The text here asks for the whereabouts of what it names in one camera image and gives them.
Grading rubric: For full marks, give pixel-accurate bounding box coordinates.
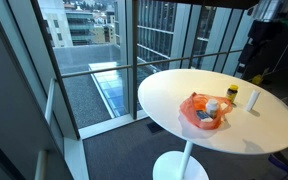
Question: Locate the white upright tube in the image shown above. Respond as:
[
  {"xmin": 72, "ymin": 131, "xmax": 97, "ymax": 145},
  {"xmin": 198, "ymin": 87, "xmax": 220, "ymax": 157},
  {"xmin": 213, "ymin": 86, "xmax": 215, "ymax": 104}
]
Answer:
[{"xmin": 245, "ymin": 89, "xmax": 261, "ymax": 112}]

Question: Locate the dark bottle with yellow lid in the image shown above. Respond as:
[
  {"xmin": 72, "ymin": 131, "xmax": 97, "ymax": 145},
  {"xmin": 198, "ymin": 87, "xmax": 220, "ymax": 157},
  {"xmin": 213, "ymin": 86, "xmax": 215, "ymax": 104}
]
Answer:
[{"xmin": 225, "ymin": 84, "xmax": 239, "ymax": 104}]

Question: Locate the white pill bottle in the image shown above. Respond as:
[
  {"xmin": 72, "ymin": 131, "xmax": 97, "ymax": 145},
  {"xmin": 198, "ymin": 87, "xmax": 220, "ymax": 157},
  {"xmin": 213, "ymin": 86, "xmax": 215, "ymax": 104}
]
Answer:
[{"xmin": 205, "ymin": 98, "xmax": 220, "ymax": 119}]

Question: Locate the dark slanted window frame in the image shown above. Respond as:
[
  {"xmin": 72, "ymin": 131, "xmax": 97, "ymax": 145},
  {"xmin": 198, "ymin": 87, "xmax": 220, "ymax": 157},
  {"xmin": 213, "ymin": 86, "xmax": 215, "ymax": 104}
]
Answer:
[{"xmin": 30, "ymin": 0, "xmax": 82, "ymax": 140}]

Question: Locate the grey horizontal window railing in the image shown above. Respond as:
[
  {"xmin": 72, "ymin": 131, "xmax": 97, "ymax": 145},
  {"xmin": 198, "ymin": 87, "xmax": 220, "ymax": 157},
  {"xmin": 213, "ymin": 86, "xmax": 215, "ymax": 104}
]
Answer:
[{"xmin": 61, "ymin": 49, "xmax": 248, "ymax": 79}]

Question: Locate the blue object by floor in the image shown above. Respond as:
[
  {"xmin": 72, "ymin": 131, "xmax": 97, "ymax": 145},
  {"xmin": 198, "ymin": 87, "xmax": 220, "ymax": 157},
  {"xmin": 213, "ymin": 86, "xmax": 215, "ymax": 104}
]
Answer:
[{"xmin": 268, "ymin": 151, "xmax": 288, "ymax": 179}]

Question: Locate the yellow object on floor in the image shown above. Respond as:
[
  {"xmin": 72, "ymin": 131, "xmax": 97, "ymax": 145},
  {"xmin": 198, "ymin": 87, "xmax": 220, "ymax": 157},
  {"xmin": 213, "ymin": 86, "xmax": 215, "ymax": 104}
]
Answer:
[{"xmin": 251, "ymin": 73, "xmax": 264, "ymax": 86}]

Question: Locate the dark vertical window mullion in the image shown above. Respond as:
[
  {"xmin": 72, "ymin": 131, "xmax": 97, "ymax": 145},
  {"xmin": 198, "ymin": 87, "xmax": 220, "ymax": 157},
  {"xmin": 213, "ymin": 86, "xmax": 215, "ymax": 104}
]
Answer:
[{"xmin": 130, "ymin": 0, "xmax": 140, "ymax": 120}]

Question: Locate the dark floor vent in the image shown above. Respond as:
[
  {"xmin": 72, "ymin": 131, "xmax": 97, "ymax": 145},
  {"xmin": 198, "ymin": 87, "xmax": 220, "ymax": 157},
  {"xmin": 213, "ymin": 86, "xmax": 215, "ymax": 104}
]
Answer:
[{"xmin": 146, "ymin": 121, "xmax": 166, "ymax": 135}]

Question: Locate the white round pedestal table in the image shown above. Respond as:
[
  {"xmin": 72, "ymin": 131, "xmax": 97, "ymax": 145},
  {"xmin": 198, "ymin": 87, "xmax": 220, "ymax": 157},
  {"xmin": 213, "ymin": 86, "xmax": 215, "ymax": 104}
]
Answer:
[{"xmin": 137, "ymin": 68, "xmax": 288, "ymax": 180}]

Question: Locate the blue and white box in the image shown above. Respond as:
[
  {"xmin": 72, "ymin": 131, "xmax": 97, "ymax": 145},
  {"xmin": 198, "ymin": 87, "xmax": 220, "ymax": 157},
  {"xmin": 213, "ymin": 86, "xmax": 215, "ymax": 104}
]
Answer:
[{"xmin": 195, "ymin": 109, "xmax": 215, "ymax": 124}]

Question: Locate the orange plastic bag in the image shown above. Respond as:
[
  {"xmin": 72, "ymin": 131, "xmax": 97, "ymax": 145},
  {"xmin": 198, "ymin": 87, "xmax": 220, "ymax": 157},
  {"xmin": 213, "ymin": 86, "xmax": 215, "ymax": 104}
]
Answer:
[{"xmin": 179, "ymin": 92, "xmax": 234, "ymax": 131}]

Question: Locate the thin white pole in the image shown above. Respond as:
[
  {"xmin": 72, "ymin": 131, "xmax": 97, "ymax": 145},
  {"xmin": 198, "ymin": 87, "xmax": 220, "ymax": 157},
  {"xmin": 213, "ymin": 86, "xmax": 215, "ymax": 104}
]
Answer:
[{"xmin": 269, "ymin": 34, "xmax": 288, "ymax": 74}]

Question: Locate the white wall handrail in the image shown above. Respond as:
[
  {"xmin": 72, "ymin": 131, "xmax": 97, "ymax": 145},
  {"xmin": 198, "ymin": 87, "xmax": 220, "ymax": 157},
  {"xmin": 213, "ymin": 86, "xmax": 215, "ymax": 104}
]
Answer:
[
  {"xmin": 34, "ymin": 149, "xmax": 49, "ymax": 180},
  {"xmin": 44, "ymin": 78, "xmax": 56, "ymax": 126}
]

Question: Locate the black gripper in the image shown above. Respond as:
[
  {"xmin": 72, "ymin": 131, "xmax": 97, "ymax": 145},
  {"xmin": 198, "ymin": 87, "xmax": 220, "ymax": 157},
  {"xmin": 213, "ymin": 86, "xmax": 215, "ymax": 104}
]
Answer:
[{"xmin": 237, "ymin": 19, "xmax": 285, "ymax": 80}]

